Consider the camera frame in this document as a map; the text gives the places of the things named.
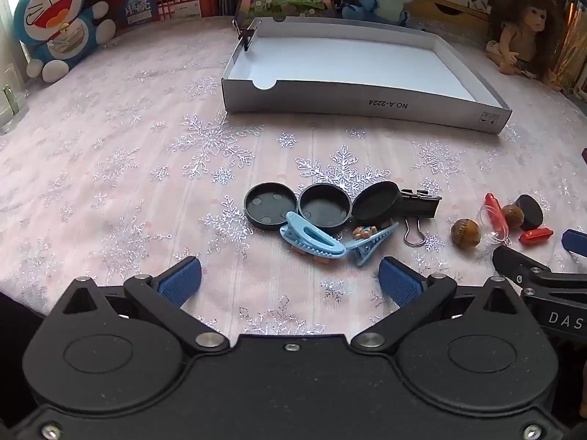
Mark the black round lid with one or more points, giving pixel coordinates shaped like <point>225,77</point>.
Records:
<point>270,204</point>
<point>324,206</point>
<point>378,201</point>

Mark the red capsule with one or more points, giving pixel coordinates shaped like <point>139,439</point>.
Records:
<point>535,236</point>
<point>494,208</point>

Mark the blue cat plush toy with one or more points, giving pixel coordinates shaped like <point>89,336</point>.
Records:
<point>50,13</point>

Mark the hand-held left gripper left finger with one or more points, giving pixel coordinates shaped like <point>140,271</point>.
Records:
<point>181,282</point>

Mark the brown walnut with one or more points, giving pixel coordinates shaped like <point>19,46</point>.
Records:
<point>465,233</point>
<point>512,215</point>

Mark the white cardboard box tray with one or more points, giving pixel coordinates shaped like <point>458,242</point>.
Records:
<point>344,64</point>

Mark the blue hair clip with bears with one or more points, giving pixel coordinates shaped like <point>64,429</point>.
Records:
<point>369,247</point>

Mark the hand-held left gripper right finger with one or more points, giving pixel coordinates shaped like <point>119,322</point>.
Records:
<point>399,282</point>

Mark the clear drinking glass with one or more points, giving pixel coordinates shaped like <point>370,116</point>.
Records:
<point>9,110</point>

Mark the long-haired doll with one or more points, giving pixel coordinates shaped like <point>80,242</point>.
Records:
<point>518,41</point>

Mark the colourful upright books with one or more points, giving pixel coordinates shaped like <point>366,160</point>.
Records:
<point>573,55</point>

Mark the pink snowflake tablecloth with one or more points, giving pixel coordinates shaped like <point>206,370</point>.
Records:
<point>114,192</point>

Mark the small black binder clip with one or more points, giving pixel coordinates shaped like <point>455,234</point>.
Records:
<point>246,35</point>

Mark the wooden drawer box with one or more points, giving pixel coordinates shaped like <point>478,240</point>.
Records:
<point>440,13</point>

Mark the clear plastic dome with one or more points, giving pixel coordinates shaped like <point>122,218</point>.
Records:
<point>502,238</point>

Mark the small black cap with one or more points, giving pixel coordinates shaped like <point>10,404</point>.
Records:
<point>529,213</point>

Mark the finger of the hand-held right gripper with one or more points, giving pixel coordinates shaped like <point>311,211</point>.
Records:
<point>575,242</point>
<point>518,263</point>

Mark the large black binder clip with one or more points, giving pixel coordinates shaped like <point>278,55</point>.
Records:
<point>419,204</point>

